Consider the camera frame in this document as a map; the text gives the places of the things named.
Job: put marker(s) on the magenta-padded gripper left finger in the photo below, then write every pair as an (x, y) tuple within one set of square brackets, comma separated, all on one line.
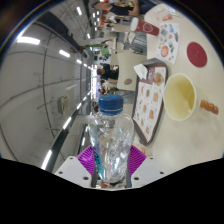
[(86, 159)]

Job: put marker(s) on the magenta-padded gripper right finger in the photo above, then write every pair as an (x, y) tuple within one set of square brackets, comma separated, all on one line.
[(137, 159)]

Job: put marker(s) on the clear blue-capped water bottle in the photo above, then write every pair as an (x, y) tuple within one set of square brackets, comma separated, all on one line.
[(111, 140)]

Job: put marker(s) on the dark food tray with paper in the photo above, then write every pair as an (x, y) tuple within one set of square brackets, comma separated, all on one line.
[(150, 106)]

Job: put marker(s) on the ceiling air conditioner unit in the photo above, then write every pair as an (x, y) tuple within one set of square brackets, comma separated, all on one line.
[(63, 104)]

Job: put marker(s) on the crumpled white napkin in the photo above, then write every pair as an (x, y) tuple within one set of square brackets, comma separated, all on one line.
[(140, 71)]

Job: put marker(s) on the cream chair with round hole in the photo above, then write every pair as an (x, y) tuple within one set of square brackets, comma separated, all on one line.
[(130, 66)]

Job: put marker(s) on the printed paper flyer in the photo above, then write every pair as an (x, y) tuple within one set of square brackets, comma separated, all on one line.
[(168, 42)]

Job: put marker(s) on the flat round red coaster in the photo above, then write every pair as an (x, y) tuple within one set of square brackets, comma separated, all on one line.
[(197, 54)]

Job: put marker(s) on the ceiling lights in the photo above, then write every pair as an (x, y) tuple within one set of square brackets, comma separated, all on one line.
[(28, 40)]

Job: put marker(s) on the red paper cup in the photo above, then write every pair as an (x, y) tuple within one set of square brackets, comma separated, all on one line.
[(146, 27)]

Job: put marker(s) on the small red sauce packet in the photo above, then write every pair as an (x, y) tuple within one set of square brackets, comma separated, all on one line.
[(167, 17)]

